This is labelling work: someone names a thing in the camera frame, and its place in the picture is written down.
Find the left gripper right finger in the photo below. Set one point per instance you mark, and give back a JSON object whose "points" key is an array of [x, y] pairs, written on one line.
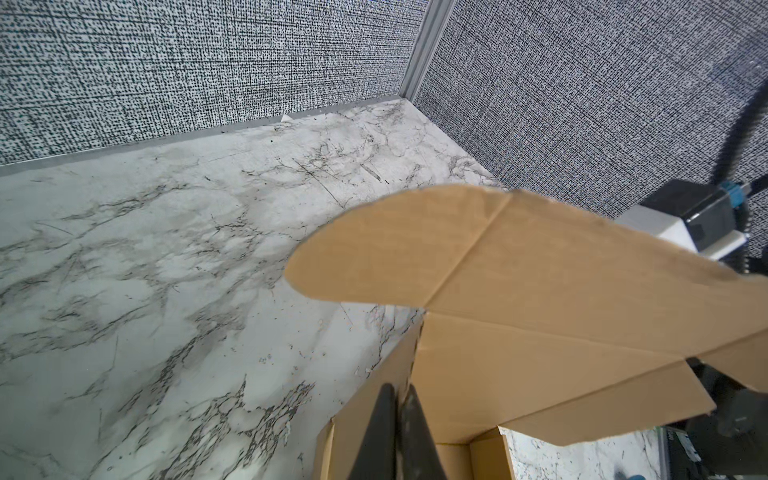
{"points": [[418, 453]]}

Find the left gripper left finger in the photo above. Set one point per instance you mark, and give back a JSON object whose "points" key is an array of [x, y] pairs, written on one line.
{"points": [[376, 458]]}

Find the brown cardboard box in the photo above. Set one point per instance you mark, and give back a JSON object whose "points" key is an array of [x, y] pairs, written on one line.
{"points": [[539, 317]]}

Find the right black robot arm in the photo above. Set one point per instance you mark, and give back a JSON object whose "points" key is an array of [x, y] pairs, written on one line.
{"points": [[730, 440]]}

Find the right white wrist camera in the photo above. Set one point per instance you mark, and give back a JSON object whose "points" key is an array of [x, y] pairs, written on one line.
{"points": [[701, 218]]}

